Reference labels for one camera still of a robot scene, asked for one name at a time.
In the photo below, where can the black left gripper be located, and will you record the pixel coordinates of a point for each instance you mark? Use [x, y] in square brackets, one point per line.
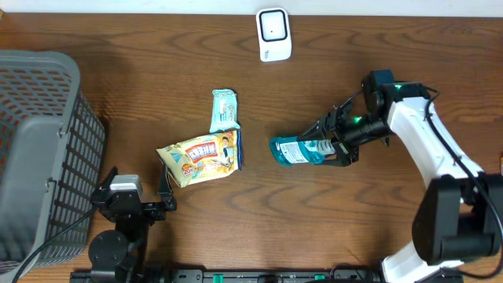
[155, 213]

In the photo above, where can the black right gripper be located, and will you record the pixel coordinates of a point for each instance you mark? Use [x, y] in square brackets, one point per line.
[327, 123]

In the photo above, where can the blue mouthwash bottle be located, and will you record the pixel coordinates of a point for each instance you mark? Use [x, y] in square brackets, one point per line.
[289, 151]

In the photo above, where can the yellow snack bag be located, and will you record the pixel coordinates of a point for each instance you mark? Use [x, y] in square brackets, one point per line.
[203, 158]

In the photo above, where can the green wet wipes pack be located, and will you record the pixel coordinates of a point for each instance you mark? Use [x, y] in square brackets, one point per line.
[224, 111]

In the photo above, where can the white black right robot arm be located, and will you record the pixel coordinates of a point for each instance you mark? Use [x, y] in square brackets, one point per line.
[459, 219]

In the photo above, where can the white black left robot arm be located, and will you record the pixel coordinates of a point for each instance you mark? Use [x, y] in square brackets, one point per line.
[118, 255]

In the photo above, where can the white barcode scanner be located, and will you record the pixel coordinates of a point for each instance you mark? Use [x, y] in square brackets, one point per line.
[275, 41]

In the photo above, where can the grey plastic shopping basket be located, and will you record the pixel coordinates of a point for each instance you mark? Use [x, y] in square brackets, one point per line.
[52, 149]

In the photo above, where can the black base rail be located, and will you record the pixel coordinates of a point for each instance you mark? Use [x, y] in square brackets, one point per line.
[342, 274]

